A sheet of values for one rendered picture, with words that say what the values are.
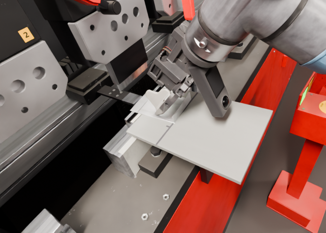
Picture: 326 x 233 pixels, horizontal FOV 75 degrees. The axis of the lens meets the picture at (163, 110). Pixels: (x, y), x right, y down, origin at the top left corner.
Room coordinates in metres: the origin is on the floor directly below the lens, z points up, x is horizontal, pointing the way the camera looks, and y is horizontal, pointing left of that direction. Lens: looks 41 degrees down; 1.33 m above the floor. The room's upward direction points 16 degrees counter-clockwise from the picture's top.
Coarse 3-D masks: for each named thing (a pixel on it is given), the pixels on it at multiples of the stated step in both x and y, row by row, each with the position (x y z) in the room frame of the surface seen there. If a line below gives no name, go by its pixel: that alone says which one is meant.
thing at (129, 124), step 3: (156, 87) 0.48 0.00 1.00; (159, 87) 0.48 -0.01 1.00; (162, 87) 0.49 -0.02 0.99; (165, 87) 0.47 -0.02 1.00; (153, 90) 0.47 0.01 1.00; (156, 90) 0.47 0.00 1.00; (159, 90) 0.48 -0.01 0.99; (129, 114) 0.40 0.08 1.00; (132, 114) 0.40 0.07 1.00; (135, 114) 0.41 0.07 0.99; (126, 117) 0.40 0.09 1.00; (129, 117) 0.39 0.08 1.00; (132, 117) 0.40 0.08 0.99; (126, 120) 0.39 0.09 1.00; (129, 120) 0.39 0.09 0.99; (126, 123) 0.39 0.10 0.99; (129, 123) 0.38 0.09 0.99; (132, 123) 0.37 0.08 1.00; (129, 126) 0.39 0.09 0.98
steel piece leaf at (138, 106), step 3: (144, 96) 0.46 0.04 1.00; (141, 99) 0.45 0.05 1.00; (144, 99) 0.44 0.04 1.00; (147, 99) 0.44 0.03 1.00; (138, 102) 0.44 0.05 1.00; (141, 102) 0.43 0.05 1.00; (144, 102) 0.43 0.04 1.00; (135, 105) 0.43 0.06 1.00; (138, 105) 0.43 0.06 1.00; (141, 105) 0.42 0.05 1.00; (132, 108) 0.42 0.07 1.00; (135, 108) 0.42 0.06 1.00; (138, 108) 0.41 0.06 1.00; (132, 111) 0.41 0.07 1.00; (135, 111) 0.41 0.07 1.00
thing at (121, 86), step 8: (128, 48) 0.42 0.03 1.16; (136, 48) 0.44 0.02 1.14; (144, 48) 0.45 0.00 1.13; (120, 56) 0.40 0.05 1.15; (128, 56) 0.42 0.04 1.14; (136, 56) 0.43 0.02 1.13; (144, 56) 0.45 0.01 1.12; (112, 64) 0.38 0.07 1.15; (120, 64) 0.40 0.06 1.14; (128, 64) 0.41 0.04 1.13; (136, 64) 0.43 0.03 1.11; (144, 64) 0.45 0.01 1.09; (112, 72) 0.39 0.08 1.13; (120, 72) 0.39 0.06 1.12; (128, 72) 0.40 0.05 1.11; (136, 72) 0.43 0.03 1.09; (112, 80) 0.40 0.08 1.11; (120, 80) 0.39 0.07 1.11; (128, 80) 0.41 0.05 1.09; (120, 88) 0.39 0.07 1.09
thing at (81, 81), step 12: (84, 72) 0.62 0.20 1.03; (96, 72) 0.60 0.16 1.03; (108, 72) 0.60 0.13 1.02; (72, 84) 0.57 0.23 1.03; (84, 84) 0.55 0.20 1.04; (96, 84) 0.55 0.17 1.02; (108, 84) 0.57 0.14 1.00; (72, 96) 0.56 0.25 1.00; (84, 96) 0.51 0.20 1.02; (96, 96) 0.54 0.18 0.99; (108, 96) 0.50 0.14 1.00; (120, 96) 0.48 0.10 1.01; (132, 96) 0.47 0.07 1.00
